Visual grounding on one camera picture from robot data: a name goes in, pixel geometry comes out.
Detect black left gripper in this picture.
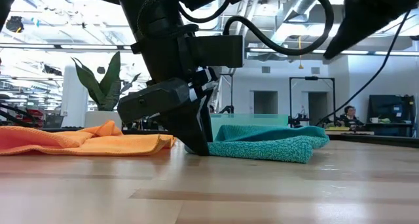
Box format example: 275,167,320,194
117,65,219,157

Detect teal microfiber towel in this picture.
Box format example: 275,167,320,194
184,124,331,164

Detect orange microfiber towel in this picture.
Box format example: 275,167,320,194
0,120,178,157

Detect teal translucent plastic basket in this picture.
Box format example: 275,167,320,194
209,113,289,140

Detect person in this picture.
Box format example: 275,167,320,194
338,105,365,129

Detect white plant pot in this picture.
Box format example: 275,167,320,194
84,111,123,130

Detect green snake plant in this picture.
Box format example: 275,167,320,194
71,52,142,112

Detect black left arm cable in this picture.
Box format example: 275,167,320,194
178,0,335,57

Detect black robot station frame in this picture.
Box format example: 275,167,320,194
289,75,337,128
219,72,234,115

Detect yellow hanging cord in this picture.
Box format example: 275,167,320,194
297,35,304,70

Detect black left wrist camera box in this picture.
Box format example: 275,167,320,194
185,35,245,69

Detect black ceiling camera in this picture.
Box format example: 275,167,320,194
5,16,25,34

